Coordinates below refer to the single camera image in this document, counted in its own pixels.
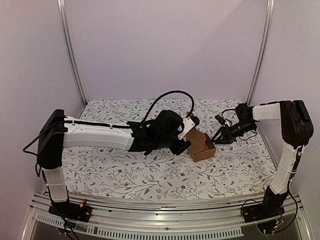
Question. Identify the floral patterned table mat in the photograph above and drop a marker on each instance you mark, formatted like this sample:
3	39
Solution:
241	168

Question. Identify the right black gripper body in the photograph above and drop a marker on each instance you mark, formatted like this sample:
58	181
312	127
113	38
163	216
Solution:
227	131

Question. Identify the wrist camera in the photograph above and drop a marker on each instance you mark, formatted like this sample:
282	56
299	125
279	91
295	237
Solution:
188	124
223	121

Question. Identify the aluminium frame post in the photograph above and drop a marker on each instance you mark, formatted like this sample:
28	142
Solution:
270	4
61	6

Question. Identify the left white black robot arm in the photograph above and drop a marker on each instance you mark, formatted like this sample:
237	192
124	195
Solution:
60	132

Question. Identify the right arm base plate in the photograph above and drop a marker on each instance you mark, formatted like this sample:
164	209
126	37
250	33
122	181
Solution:
256	212

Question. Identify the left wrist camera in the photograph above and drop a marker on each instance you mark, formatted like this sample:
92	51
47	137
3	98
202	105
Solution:
188	124

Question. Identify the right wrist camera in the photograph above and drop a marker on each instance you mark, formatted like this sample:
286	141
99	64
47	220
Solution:
223	121

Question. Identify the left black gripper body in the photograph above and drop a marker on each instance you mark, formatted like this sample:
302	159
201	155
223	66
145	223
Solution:
166	142

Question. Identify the left aluminium frame post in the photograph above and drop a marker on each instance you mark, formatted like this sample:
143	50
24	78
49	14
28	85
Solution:
61	6

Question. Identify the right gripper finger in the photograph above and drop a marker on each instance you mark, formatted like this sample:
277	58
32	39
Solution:
220	134
223	140

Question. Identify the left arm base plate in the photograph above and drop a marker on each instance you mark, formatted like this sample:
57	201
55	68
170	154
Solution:
74	211

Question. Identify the brown cardboard box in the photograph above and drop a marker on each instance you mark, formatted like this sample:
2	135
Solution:
201	147

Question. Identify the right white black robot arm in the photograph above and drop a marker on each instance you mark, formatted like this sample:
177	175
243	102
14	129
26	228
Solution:
296	131

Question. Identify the right aluminium frame post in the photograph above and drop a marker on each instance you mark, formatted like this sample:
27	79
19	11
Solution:
270	4

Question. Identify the front aluminium rail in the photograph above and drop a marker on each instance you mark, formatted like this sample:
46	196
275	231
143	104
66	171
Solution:
130	219

